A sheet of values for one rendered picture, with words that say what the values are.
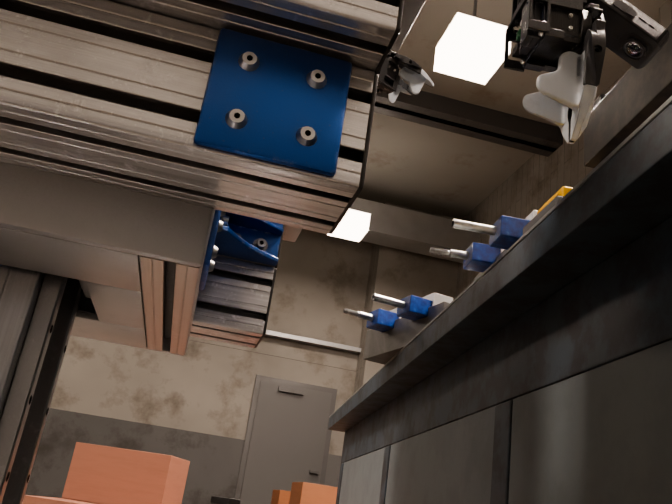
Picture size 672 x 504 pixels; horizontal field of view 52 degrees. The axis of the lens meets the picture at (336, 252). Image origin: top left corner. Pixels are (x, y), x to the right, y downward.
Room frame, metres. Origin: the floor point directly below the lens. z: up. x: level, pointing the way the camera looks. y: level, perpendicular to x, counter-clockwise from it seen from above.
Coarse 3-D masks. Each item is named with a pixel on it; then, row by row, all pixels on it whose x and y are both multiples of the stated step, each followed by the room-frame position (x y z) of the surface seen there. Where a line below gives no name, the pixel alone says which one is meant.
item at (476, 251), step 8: (432, 248) 0.89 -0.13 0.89; (440, 248) 0.90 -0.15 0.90; (472, 248) 0.88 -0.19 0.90; (480, 248) 0.88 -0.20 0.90; (488, 248) 0.88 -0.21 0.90; (496, 248) 0.88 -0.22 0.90; (456, 256) 0.90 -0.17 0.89; (464, 256) 0.90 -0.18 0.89; (472, 256) 0.88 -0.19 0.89; (480, 256) 0.88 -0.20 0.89; (488, 256) 0.88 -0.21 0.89; (496, 256) 0.88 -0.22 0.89; (464, 264) 0.92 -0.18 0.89; (472, 264) 0.90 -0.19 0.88; (480, 264) 0.89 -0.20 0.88; (488, 264) 0.89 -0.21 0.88
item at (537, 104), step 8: (528, 96) 0.61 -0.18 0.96; (536, 96) 0.61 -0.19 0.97; (544, 96) 0.61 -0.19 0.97; (528, 104) 0.61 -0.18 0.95; (536, 104) 0.61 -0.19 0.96; (544, 104) 0.61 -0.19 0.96; (552, 104) 0.61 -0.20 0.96; (560, 104) 0.61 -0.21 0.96; (536, 112) 0.61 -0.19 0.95; (544, 112) 0.61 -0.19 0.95; (552, 112) 0.61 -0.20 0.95; (560, 112) 0.61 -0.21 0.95; (568, 112) 0.60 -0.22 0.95; (552, 120) 0.61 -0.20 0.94; (560, 120) 0.61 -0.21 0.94; (568, 120) 0.60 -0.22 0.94; (560, 128) 0.62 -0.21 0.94; (568, 128) 0.60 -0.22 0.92; (568, 136) 0.60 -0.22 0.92
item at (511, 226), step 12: (504, 216) 0.77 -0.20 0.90; (528, 216) 0.79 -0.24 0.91; (456, 228) 0.79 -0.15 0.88; (468, 228) 0.79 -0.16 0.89; (480, 228) 0.79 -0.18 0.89; (492, 228) 0.79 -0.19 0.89; (504, 228) 0.77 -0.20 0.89; (516, 228) 0.78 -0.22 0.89; (492, 240) 0.80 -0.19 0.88; (504, 240) 0.79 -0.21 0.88; (516, 240) 0.78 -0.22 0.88
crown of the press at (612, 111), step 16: (656, 64) 1.68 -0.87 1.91; (624, 80) 1.86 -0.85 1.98; (640, 80) 1.77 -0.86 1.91; (656, 80) 1.68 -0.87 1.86; (608, 96) 1.96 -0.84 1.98; (624, 96) 1.86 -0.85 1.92; (640, 96) 1.77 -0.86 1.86; (656, 96) 1.69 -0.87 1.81; (592, 112) 2.08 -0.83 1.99; (608, 112) 1.96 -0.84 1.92; (624, 112) 1.86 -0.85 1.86; (640, 112) 1.78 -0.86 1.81; (592, 128) 2.08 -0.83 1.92; (608, 128) 1.96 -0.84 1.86; (624, 128) 1.87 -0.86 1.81; (592, 144) 2.08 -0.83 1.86; (608, 144) 1.98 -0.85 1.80; (592, 160) 2.09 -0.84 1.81
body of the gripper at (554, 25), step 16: (528, 0) 0.57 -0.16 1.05; (544, 0) 0.56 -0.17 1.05; (560, 0) 0.56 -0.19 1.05; (576, 0) 0.56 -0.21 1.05; (512, 16) 0.61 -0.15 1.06; (528, 16) 0.56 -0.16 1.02; (544, 16) 0.56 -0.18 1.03; (560, 16) 0.56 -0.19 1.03; (576, 16) 0.56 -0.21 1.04; (592, 16) 0.56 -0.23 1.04; (512, 32) 0.62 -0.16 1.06; (528, 32) 0.57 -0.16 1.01; (544, 32) 0.56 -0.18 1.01; (560, 32) 0.56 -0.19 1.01; (576, 32) 0.56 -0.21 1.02; (528, 48) 0.59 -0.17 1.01; (544, 48) 0.59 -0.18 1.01; (560, 48) 0.58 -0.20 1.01; (576, 48) 0.58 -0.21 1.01; (512, 64) 0.62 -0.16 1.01; (528, 64) 0.61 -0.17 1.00; (544, 64) 0.61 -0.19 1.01
